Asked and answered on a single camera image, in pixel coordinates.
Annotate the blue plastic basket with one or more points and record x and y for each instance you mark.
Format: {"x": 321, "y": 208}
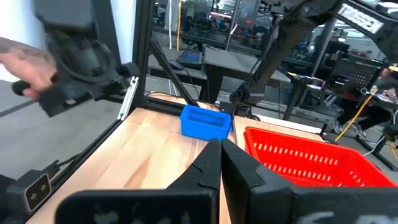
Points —
{"x": 205, "y": 127}

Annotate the black desk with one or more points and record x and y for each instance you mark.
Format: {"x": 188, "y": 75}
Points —
{"x": 298, "y": 82}

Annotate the silver metal bracket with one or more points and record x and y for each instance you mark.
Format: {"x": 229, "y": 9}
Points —
{"x": 128, "y": 99}

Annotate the person's hand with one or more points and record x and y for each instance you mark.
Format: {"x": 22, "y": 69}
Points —
{"x": 31, "y": 71}

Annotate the person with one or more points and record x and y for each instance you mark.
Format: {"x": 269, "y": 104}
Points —
{"x": 373, "y": 115}

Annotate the person's forearm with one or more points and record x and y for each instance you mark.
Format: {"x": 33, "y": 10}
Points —
{"x": 15, "y": 48}

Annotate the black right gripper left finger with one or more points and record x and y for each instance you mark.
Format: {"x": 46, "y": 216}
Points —
{"x": 199, "y": 174}

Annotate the black metal table frame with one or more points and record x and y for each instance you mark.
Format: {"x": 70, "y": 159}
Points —
{"x": 143, "y": 46}

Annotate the backlit computer keyboard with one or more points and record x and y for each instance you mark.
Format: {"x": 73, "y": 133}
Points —
{"x": 189, "y": 58}

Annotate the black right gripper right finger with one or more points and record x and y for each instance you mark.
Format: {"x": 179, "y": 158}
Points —
{"x": 242, "y": 186}

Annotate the black perforated panel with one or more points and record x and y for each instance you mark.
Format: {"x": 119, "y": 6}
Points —
{"x": 351, "y": 74}

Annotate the grey desk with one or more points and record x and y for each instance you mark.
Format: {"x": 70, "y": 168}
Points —
{"x": 230, "y": 60}

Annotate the grey table-level camera box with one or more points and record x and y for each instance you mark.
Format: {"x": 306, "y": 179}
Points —
{"x": 31, "y": 193}

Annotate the red plastic basket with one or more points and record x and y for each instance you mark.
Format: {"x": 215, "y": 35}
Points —
{"x": 311, "y": 161}

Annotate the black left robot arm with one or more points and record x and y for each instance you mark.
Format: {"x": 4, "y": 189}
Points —
{"x": 280, "y": 37}

